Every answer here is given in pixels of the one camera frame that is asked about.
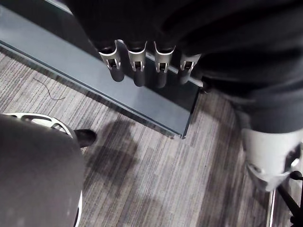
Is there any thin wire scrap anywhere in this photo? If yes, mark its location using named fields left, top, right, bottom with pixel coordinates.
left=33, top=78, right=66, bottom=101

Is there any grey metal shelf base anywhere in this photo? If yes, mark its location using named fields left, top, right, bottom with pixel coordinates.
left=0, top=0, right=205, bottom=140

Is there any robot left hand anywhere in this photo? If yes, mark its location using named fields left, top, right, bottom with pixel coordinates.
left=62, top=0, right=303, bottom=192

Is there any black tripod stand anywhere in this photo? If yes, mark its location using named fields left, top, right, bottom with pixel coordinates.
left=266, top=170, right=303, bottom=227

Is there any robot dark left foot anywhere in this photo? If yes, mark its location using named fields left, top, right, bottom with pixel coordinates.
left=73, top=128, right=97, bottom=148

